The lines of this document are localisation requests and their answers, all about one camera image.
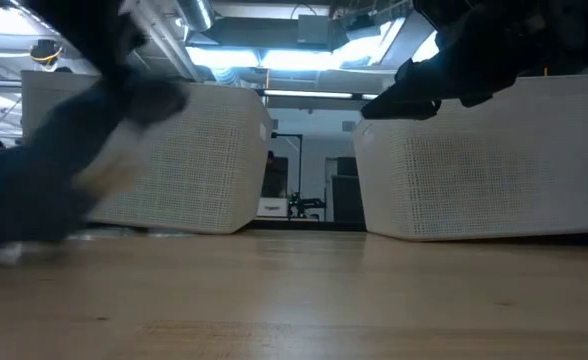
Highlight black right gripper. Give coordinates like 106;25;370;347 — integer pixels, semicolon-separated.
362;0;575;121

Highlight blue grey sock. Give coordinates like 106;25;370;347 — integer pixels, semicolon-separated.
21;74;135;171

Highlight navy sock with teal patch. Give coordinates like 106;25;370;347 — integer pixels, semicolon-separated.
0;144;103;254

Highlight hanging black yellow device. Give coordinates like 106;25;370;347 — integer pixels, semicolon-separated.
28;38;65;67

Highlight fluorescent tube light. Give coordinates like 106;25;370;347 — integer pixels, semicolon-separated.
262;89;379;100

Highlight white perforated plastic basket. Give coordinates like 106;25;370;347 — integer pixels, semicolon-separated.
21;69;274;236
351;73;588;242

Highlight grey ceiling box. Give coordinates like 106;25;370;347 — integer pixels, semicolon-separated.
297;14;331;46

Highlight dark cabinet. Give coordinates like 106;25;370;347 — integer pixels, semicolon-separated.
330;157;366;225

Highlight black pole stand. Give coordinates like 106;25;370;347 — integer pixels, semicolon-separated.
271;132;305;221

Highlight small black background robot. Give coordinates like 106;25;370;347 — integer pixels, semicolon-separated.
287;192;328;221

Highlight dark rectangular panel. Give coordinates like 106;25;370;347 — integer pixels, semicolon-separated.
261;149;290;199

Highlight white box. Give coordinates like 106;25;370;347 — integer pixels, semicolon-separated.
257;197;290;219

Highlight silver round air duct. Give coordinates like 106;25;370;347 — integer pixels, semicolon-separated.
176;0;216;32

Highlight dark rectangular air duct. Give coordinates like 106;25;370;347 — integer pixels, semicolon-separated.
201;14;350;52

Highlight black aluminium table frame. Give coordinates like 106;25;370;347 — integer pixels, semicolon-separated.
243;218;370;233

